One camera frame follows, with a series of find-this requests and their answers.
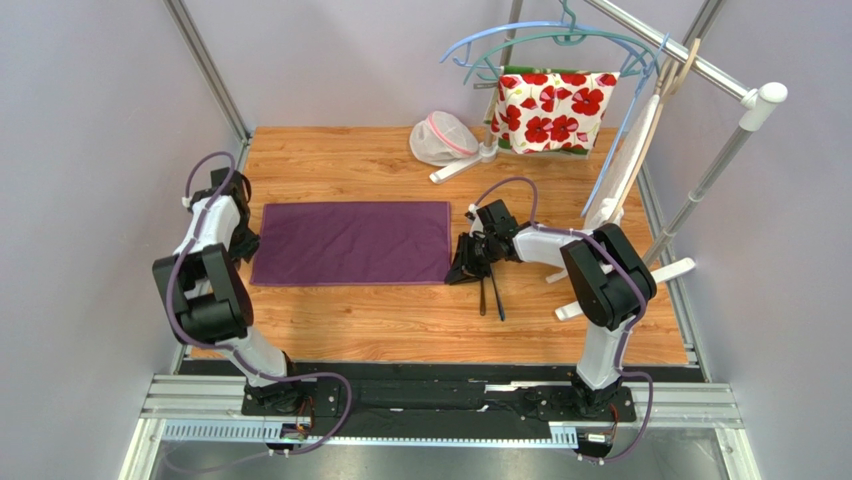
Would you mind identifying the purple cloth napkin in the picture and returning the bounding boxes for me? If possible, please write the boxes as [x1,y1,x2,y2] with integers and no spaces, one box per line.
[250,201,452,287]

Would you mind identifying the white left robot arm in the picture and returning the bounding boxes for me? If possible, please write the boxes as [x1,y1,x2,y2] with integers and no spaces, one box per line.
[152,168,295,405]

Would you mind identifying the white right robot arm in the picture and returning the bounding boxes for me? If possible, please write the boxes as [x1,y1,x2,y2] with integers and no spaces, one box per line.
[444,200,657,414]

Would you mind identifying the white towel on hanger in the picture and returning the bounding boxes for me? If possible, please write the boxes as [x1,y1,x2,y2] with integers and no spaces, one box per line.
[583,94,660,230]

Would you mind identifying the white mesh laundry bag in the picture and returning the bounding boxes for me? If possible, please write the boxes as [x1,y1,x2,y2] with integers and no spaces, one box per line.
[409,110,479,167]

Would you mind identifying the red poppy floral cloth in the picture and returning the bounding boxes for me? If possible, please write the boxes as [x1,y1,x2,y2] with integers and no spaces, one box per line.
[489,66,621,156]

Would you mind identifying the light blue plastic hanger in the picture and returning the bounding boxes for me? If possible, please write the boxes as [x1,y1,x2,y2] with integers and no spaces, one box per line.
[439,19,657,78]

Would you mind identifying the teal plastic hanger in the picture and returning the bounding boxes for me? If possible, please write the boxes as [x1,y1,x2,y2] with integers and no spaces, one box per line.
[440,1,662,85]

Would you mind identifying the metal clothes rack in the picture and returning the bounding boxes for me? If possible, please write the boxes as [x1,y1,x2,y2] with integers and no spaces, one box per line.
[430,1,788,321]

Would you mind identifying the blue thin wire hanger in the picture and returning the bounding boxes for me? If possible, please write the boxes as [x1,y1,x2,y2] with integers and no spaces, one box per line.
[582,31,671,218]

